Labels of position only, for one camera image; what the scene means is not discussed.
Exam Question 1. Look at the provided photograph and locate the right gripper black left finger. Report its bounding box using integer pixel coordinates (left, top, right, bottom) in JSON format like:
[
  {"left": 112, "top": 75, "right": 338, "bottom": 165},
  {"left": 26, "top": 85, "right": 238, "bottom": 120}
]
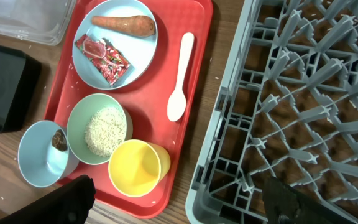
[{"left": 0, "top": 175, "right": 96, "bottom": 224}]

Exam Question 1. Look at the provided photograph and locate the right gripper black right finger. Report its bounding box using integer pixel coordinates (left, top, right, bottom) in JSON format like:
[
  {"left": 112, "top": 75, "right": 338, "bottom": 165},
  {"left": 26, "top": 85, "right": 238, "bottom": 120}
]
[{"left": 262, "top": 177, "right": 356, "bottom": 224}]

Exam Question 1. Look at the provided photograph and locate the green bowl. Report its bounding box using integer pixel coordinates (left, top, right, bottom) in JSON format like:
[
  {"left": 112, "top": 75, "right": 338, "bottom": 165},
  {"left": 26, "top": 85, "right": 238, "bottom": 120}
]
[{"left": 67, "top": 93, "right": 133, "bottom": 165}]

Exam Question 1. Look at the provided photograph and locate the red snack wrapper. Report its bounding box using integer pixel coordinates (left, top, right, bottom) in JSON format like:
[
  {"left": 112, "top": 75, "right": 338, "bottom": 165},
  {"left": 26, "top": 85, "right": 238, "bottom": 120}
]
[{"left": 74, "top": 34, "right": 131, "bottom": 86}]

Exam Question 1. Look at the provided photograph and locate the orange carrot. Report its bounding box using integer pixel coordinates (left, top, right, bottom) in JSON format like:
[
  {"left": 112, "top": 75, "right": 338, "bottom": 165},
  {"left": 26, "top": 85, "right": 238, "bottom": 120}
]
[{"left": 91, "top": 16, "right": 157, "bottom": 38}]

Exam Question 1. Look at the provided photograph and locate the grey dishwasher rack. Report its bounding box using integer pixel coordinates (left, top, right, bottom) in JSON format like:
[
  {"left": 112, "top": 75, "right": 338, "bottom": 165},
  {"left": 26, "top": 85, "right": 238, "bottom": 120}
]
[{"left": 185, "top": 0, "right": 358, "bottom": 223}]

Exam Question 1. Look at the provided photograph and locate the black waste tray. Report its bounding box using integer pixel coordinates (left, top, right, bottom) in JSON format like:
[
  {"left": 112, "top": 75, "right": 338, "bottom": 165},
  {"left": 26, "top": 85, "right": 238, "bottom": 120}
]
[{"left": 0, "top": 45, "right": 42, "bottom": 133}]

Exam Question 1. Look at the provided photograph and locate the light blue bowl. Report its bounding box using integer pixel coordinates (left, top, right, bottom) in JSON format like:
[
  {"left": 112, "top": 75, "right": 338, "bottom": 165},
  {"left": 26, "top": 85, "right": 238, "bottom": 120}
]
[{"left": 17, "top": 120, "right": 79, "bottom": 188}]

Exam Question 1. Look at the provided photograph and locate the brown mushroom piece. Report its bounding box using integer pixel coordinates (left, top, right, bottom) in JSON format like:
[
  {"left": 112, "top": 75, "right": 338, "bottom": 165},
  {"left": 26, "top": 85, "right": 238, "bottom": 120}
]
[{"left": 52, "top": 129, "right": 68, "bottom": 152}]

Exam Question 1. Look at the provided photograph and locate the yellow plastic cup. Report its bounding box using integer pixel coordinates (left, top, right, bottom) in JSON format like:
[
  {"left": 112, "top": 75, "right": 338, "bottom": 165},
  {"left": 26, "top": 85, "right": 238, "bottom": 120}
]
[{"left": 108, "top": 139, "right": 171, "bottom": 197}]

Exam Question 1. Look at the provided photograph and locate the white rice pile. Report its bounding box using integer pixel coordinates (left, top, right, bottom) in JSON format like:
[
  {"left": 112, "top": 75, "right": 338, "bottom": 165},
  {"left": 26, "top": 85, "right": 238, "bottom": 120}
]
[{"left": 85, "top": 107, "right": 126, "bottom": 157}]

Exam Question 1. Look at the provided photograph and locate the red plastic tray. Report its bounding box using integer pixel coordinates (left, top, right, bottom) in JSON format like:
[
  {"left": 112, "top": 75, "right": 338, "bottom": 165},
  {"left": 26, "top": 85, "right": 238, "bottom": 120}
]
[{"left": 44, "top": 0, "right": 213, "bottom": 219}]

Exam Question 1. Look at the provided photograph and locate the white plastic spoon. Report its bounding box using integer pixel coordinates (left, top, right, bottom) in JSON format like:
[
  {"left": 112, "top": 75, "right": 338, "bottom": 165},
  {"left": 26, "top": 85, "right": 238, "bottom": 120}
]
[{"left": 167, "top": 32, "right": 195, "bottom": 122}]

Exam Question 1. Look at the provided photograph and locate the clear plastic bin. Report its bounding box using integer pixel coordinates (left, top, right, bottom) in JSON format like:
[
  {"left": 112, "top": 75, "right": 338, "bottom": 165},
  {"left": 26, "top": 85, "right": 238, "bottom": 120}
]
[{"left": 0, "top": 0, "right": 76, "bottom": 45}]

